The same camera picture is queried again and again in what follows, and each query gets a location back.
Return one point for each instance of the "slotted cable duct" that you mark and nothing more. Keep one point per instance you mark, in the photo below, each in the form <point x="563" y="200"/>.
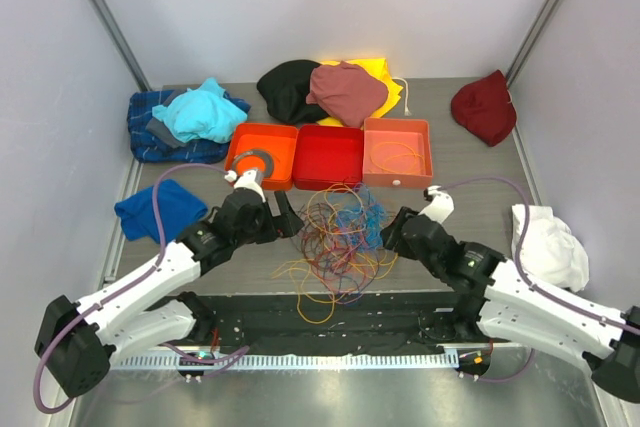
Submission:
<point x="167" y="360"/>

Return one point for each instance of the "red plastic bin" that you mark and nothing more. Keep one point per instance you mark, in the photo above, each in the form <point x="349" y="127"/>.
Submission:
<point x="328" y="155"/>

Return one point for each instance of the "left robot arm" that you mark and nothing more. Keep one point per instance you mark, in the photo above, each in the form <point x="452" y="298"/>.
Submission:
<point x="78" y="342"/>

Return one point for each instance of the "grey cloth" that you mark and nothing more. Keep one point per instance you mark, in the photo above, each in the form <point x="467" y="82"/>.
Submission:
<point x="161" y="132"/>

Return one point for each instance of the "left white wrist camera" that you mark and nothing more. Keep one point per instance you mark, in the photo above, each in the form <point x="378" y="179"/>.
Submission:
<point x="251" y="179"/>

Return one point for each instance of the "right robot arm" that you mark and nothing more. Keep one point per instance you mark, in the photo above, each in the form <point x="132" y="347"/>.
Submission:
<point x="503" y="303"/>

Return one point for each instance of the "grey tape roll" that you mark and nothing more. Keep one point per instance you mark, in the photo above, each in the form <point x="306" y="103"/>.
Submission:
<point x="266" y="158"/>

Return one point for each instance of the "maroon cloth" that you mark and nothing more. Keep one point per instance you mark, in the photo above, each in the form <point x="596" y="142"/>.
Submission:
<point x="485" y="109"/>

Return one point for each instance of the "light blue cloth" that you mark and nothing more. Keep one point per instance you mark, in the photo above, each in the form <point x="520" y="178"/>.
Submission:
<point x="201" y="114"/>

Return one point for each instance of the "royal blue cloth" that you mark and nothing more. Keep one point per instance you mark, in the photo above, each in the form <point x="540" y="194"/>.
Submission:
<point x="178" y="209"/>

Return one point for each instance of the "dusty pink cloth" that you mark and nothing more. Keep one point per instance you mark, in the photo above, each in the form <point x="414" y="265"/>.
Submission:
<point x="346" y="92"/>

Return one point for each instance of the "orange plastic bin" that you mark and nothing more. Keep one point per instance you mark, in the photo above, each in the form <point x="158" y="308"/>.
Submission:
<point x="278" y="140"/>

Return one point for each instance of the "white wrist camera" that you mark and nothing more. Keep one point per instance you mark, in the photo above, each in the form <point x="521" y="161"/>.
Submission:
<point x="251" y="179"/>
<point x="440" y="204"/>

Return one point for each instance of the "dark blue plaid cloth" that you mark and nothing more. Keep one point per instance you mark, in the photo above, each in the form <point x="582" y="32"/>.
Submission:
<point x="149" y="148"/>

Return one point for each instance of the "black cloth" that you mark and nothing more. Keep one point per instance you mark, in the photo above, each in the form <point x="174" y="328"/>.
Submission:
<point x="285" y="89"/>

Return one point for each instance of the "salmon plastic bin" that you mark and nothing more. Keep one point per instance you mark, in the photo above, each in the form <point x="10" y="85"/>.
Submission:
<point x="397" y="154"/>

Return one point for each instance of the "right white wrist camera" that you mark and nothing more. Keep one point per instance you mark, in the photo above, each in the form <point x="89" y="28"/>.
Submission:
<point x="440" y="204"/>

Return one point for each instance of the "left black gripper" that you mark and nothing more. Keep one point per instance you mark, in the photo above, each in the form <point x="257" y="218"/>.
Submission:
<point x="288" y="223"/>

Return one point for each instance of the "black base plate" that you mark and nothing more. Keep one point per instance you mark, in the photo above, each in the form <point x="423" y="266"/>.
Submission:
<point x="374" y="323"/>

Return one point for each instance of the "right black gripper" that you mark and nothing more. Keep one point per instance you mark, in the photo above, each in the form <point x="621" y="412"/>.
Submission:
<point x="391" y="236"/>

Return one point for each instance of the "white cloth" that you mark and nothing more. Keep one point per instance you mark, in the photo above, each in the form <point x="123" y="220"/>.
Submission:
<point x="552" y="253"/>

